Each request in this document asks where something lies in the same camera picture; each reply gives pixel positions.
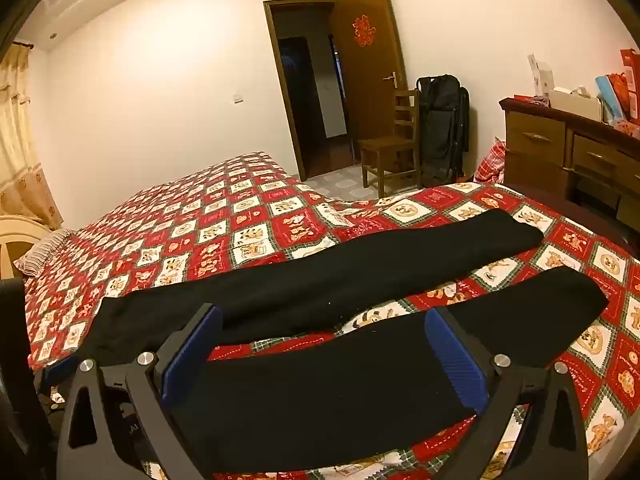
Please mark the white upright card box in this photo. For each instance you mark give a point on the white upright card box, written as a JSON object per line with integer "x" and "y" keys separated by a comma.
{"x": 540, "y": 75}

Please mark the brown wooden door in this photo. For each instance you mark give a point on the brown wooden door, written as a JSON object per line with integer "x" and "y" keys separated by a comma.
{"x": 365, "y": 85}

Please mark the beige patterned curtain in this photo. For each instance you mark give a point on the beige patterned curtain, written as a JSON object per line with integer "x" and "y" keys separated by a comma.
{"x": 20, "y": 160}

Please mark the red plaid cloth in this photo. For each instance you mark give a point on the red plaid cloth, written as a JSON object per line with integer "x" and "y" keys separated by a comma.
{"x": 492, "y": 165}

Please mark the flat white box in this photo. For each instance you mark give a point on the flat white box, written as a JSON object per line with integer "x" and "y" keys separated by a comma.
{"x": 575, "y": 105}

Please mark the blue paper bag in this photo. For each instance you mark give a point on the blue paper bag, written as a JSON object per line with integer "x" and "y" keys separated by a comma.
{"x": 612, "y": 97}

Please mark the black pants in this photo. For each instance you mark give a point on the black pants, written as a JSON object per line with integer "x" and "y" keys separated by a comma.
{"x": 300, "y": 280}

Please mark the dark wooden door frame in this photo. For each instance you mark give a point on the dark wooden door frame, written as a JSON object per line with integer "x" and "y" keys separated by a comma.
{"x": 285, "y": 90}

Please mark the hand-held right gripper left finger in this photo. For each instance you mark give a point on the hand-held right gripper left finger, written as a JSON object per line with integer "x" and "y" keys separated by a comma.
{"x": 192, "y": 355}

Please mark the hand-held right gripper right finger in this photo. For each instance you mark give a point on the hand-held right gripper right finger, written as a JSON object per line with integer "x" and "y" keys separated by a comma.
{"x": 455, "y": 365}

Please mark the brown wooden chair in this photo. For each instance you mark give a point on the brown wooden chair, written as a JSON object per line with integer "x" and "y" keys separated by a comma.
{"x": 385, "y": 146}

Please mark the red paper door decoration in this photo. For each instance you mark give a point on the red paper door decoration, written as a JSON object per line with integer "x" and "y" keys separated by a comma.
{"x": 363, "y": 30}

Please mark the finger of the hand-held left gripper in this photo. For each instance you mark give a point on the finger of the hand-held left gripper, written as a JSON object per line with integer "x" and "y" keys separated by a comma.
{"x": 57, "y": 369}

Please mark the black travel bag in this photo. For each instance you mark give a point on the black travel bag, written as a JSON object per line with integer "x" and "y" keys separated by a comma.
{"x": 440, "y": 130}

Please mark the brown wooden dresser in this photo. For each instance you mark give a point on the brown wooden dresser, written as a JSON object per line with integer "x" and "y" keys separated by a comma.
{"x": 535, "y": 140}

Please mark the red gift bag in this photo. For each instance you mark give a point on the red gift bag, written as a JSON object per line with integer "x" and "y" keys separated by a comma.
{"x": 632, "y": 80}

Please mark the striped pillow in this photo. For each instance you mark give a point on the striped pillow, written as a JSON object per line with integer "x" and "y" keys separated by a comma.
{"x": 40, "y": 255}

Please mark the cream headboard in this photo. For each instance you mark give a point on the cream headboard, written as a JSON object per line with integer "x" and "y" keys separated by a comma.
{"x": 15, "y": 240}

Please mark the red bear printed blanket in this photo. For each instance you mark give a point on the red bear printed blanket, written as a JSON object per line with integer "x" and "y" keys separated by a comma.
{"x": 240, "y": 220}

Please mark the white light switch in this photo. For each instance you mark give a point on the white light switch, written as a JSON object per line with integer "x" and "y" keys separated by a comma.
{"x": 237, "y": 99}

